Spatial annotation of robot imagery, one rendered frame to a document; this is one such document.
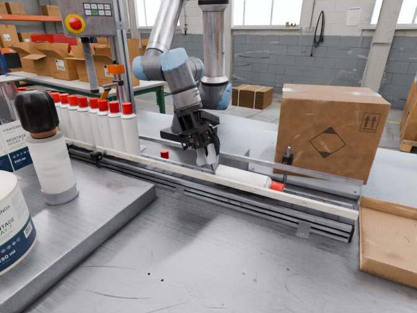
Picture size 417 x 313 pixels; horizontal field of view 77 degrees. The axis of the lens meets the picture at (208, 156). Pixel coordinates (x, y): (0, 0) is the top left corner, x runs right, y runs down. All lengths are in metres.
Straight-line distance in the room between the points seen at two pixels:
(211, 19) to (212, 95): 0.28
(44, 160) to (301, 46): 5.78
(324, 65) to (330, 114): 5.22
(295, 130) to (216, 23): 0.50
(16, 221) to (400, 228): 0.91
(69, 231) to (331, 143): 0.78
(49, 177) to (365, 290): 0.78
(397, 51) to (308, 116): 5.10
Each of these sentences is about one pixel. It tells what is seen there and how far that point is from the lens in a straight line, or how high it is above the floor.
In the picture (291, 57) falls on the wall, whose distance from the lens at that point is 6.25.
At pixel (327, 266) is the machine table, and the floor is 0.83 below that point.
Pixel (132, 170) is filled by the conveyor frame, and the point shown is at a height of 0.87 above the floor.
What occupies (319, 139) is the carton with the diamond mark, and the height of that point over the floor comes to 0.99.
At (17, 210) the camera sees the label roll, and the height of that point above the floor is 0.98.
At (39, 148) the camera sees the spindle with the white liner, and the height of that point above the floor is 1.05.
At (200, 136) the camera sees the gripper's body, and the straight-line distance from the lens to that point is 0.71.
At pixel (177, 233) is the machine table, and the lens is 0.72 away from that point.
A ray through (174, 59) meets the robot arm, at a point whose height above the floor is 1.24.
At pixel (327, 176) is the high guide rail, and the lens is 0.76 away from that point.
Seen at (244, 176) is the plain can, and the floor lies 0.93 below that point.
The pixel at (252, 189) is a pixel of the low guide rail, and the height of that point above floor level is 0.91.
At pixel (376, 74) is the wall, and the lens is 5.92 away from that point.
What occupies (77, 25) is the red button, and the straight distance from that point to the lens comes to 1.03.
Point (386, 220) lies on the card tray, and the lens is 0.89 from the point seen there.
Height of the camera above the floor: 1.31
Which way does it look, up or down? 26 degrees down
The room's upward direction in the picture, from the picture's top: straight up
